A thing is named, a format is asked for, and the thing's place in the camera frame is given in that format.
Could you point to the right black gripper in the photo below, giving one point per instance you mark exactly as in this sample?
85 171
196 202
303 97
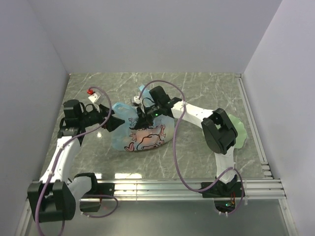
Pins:
143 121

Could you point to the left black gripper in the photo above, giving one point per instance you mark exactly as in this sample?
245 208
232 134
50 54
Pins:
112 122

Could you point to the light blue plastic bag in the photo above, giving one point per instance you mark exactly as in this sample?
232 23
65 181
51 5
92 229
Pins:
127 138

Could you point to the green leaf-shaped plate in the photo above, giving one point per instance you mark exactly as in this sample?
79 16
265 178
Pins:
240 128

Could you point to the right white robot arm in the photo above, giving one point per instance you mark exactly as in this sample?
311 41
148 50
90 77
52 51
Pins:
219 132

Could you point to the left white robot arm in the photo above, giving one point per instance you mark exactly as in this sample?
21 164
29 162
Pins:
52 198

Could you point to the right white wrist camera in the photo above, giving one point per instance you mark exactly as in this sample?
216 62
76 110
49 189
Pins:
136 102

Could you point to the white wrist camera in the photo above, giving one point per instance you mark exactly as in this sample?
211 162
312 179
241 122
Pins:
96 98
136 102

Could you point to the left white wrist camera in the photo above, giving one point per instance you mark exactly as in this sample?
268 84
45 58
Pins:
96 98

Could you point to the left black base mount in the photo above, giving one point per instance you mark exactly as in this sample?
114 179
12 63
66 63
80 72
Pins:
91 202

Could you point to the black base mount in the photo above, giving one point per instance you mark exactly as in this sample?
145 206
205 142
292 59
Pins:
219 191
91 202

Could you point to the aluminium front rail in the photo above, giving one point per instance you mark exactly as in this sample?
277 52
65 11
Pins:
174 190

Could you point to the aluminium rail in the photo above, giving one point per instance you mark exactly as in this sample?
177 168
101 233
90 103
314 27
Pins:
257 140
174 190

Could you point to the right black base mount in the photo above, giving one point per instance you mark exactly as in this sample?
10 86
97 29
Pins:
219 191

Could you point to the aluminium right side rail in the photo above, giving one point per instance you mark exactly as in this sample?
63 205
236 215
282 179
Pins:
257 140

